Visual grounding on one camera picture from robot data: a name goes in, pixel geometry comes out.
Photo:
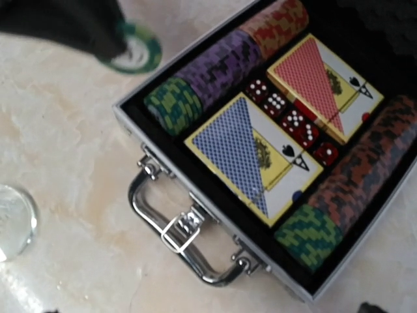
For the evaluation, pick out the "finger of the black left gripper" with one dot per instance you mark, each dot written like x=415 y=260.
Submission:
x=94 y=27

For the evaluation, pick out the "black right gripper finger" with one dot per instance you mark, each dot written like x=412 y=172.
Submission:
x=370 y=308

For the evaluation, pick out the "dropped green poker chip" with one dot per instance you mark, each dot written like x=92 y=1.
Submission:
x=143 y=54

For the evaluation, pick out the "green chip group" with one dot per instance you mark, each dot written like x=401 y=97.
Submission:
x=310 y=236

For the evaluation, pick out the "green chip stack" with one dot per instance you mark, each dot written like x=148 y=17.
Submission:
x=174 y=104

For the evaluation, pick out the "aluminium poker case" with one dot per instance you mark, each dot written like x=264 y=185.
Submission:
x=203 y=221

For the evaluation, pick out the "blue playing card deck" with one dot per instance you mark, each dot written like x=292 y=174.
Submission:
x=255 y=158

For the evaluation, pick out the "red playing card deck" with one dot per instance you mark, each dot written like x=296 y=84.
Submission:
x=325 y=88

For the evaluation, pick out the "right poker chip row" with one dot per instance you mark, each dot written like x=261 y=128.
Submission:
x=355 y=181

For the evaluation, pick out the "poker chip row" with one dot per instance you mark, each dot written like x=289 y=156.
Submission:
x=355 y=181
x=230 y=60

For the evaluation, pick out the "left poker chip row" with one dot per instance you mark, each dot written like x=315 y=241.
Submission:
x=230 y=60

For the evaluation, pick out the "red dice row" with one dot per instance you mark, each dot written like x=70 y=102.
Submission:
x=293 y=120

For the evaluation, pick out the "clear round plastic lid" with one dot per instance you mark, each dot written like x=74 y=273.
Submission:
x=19 y=221

